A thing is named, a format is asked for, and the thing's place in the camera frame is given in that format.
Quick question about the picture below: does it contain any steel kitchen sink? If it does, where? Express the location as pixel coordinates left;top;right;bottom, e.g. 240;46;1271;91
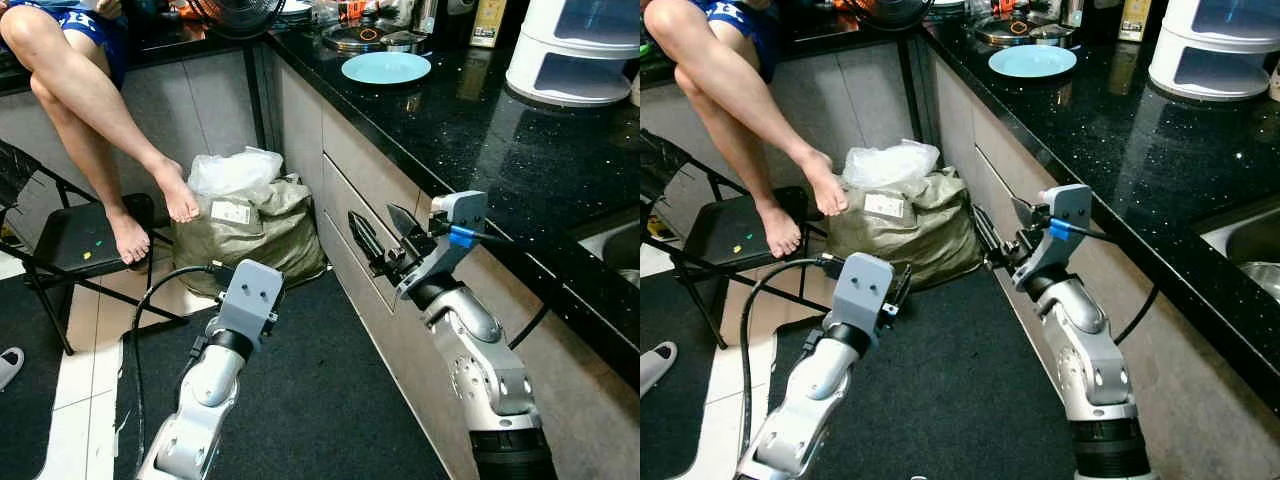
1195;195;1280;306
575;205;641;288

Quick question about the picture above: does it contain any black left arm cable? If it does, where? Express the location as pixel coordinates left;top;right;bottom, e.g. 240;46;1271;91
130;262;236;471
738;256;839;456

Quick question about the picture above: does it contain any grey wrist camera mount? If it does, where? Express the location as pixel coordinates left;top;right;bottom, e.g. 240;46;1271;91
1012;183;1094;291
398;190;489;301
828;252;896;341
205;258;286;353

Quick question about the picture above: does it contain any dark floor mat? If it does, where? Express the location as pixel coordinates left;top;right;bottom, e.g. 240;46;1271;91
640;265;1081;480
0;262;451;480

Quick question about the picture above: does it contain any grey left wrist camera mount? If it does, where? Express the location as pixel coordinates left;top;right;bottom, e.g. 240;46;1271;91
828;252;896;341
205;258;286;353

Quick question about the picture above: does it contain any light blue plate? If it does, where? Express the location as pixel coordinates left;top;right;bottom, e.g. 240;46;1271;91
988;44;1078;79
341;51;433;86

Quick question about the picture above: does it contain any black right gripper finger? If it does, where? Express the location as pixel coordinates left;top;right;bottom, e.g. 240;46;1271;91
387;204;433;246
1010;195;1046;236
347;211;387;266
973;205;1004;256

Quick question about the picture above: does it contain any pan with glass lid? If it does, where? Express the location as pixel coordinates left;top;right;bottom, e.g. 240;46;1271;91
322;20;431;56
973;14;1079;48

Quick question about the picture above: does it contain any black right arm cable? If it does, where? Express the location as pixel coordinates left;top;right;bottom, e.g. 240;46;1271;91
1048;218;1161;346
445;226;553;351

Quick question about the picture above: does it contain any white plastic bag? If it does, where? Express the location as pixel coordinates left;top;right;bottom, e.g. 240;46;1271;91
842;139;941;191
187;147;285;201

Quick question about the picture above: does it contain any black electric fan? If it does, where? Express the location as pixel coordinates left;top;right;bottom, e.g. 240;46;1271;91
845;0;936;31
188;0;286;39

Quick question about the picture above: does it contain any yellow carton box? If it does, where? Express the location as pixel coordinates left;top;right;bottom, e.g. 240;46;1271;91
1118;0;1153;43
470;0;508;49

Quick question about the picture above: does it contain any white tiered storage rack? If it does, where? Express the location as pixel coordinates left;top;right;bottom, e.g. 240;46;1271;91
1148;0;1280;101
505;0;641;108

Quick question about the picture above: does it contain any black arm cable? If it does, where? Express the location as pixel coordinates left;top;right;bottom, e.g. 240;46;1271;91
130;262;236;471
445;226;553;351
1048;218;1161;346
738;256;839;456

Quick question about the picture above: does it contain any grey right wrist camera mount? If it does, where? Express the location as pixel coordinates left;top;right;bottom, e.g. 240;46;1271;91
1012;183;1094;291
398;190;489;301

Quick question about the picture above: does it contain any black folding chair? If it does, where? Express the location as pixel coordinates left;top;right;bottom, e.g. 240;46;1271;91
640;130;831;351
0;140;191;356

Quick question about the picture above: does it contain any green woven sack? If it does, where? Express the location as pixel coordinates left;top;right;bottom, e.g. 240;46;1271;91
172;175;328;298
825;167;983;279

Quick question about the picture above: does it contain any seated person in blue shorts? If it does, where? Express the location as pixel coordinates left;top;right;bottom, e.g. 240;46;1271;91
643;0;849;259
0;0;201;266

